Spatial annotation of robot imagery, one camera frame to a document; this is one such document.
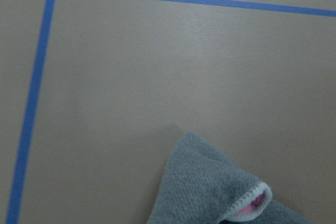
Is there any dark grey cloth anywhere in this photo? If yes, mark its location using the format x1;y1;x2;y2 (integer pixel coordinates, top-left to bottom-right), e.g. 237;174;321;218
147;132;310;223

